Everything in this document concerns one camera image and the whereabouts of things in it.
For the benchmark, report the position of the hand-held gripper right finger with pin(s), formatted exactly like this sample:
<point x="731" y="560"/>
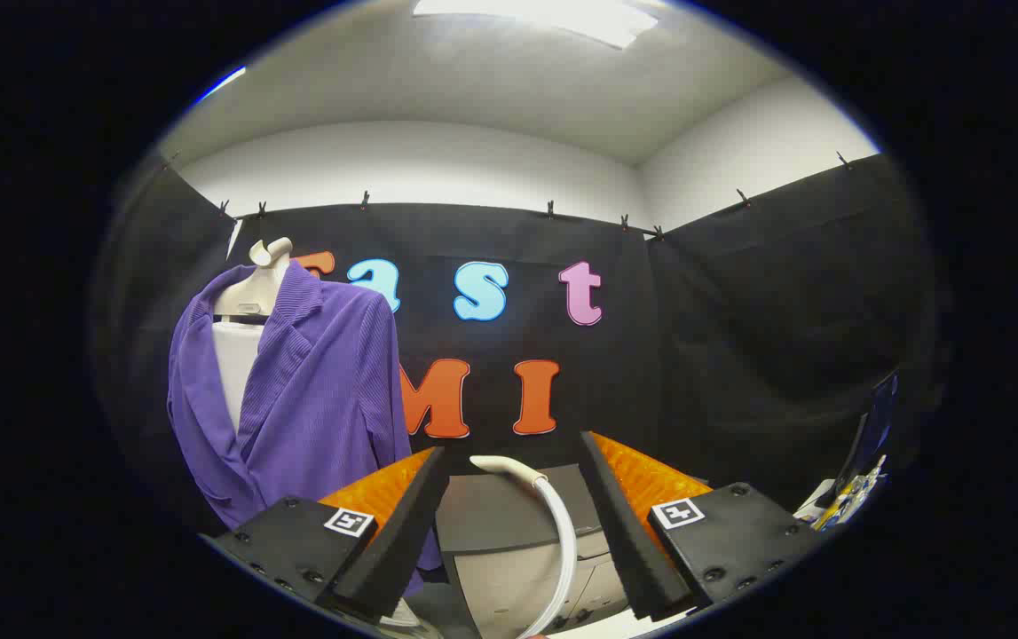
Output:
<point x="633" y="550"/>

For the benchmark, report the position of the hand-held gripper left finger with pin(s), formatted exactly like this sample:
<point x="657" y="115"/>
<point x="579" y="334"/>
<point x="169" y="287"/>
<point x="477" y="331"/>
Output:
<point x="393" y="550"/>

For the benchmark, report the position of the beige cabinet with dark top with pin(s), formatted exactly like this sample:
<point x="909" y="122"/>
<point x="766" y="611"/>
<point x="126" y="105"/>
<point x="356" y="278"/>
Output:
<point x="491" y="524"/>

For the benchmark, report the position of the white side table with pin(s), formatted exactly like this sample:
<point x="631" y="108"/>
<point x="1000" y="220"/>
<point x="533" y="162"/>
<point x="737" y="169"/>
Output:
<point x="815" y="501"/>

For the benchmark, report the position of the yellow bottle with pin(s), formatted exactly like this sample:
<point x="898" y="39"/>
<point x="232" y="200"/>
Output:
<point x="839" y="513"/>

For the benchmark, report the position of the white bottle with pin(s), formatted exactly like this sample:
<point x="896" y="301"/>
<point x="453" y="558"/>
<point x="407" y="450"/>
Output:
<point x="875" y="470"/>

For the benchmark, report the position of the dark monitor screen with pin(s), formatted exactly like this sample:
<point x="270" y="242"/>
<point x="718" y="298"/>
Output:
<point x="872" y="426"/>

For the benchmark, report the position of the ceiling light panel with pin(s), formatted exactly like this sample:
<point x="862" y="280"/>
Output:
<point x="544" y="13"/>

